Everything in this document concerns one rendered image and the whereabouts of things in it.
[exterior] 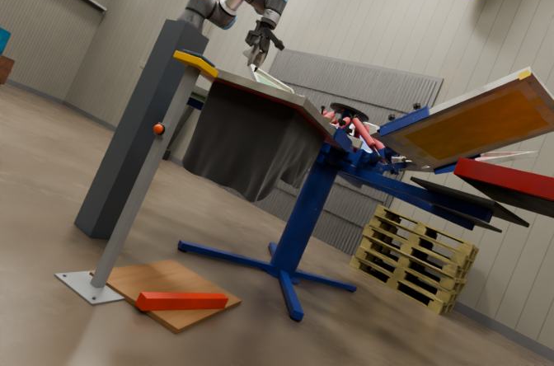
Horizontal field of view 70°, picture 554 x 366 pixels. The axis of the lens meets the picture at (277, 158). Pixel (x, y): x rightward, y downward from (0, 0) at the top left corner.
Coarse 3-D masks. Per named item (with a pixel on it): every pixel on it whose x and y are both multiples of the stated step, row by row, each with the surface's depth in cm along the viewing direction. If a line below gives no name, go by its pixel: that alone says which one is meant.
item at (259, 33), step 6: (258, 24) 168; (264, 24) 167; (270, 24) 165; (252, 30) 166; (258, 30) 168; (246, 36) 167; (252, 36) 166; (258, 36) 165; (264, 36) 164; (246, 42) 167; (252, 42) 166; (264, 42) 166; (264, 48) 167
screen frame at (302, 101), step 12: (228, 72) 169; (240, 84) 165; (252, 84) 163; (264, 84) 161; (276, 96) 158; (288, 96) 156; (300, 96) 154; (300, 108) 159; (312, 108) 162; (312, 120) 175; (324, 120) 178
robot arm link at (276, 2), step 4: (268, 0) 168; (272, 0) 165; (276, 0) 165; (280, 0) 165; (284, 0) 166; (268, 4) 166; (272, 4) 165; (276, 4) 165; (280, 4) 166; (284, 4) 167; (268, 8) 165; (272, 8) 165; (276, 8) 165; (280, 8) 166; (280, 12) 167; (280, 16) 169
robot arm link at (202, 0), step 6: (192, 0) 211; (198, 0) 210; (204, 0) 211; (210, 0) 214; (216, 0) 218; (186, 6) 212; (192, 6) 210; (198, 6) 210; (204, 6) 212; (210, 6) 214; (216, 6) 215; (204, 12) 214; (210, 12) 215
